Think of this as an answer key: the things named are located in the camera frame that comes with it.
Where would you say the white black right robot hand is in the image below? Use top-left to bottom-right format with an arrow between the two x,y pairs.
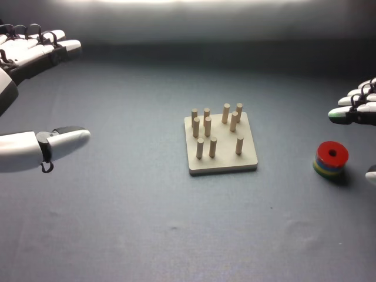
328,76 -> 376,186

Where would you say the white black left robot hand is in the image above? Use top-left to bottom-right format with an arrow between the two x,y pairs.
0,19 -> 91,174

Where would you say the stack of coloured rings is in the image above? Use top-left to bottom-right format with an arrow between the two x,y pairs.
313,140 -> 350,179

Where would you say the wooden peg block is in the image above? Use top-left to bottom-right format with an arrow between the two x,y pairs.
184,102 -> 259,177

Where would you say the grey table cloth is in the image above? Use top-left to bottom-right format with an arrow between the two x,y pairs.
0,41 -> 376,282

